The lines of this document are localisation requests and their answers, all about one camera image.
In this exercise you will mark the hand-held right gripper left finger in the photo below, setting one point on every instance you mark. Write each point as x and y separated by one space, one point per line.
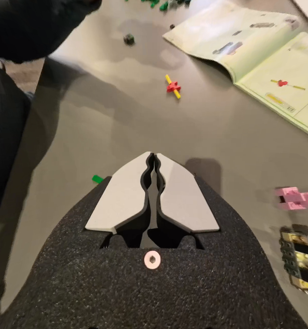
118 200

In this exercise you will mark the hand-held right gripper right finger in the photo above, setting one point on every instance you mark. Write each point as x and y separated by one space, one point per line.
184 203

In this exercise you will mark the red and yellow brick axle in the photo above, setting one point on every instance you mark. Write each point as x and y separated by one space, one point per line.
173 86

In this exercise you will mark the person's left forearm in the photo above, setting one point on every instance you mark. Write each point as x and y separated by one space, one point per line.
27 25

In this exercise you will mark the small green brick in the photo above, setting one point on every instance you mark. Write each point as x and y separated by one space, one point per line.
97 179

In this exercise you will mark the pink toy brick pig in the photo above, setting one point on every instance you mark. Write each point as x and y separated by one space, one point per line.
296 198

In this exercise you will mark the dark and yellow brick assembly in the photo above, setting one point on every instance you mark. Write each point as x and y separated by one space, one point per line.
299 257

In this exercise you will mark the person's dark clothing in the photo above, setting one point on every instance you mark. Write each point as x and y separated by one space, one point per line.
4 141

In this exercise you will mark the dark round brick piece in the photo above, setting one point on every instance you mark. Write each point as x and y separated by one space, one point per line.
129 39

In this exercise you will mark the pale green instruction booklet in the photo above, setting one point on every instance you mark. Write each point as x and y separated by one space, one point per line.
259 38

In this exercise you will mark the pile of green bricks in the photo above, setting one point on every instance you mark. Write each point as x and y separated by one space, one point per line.
164 3

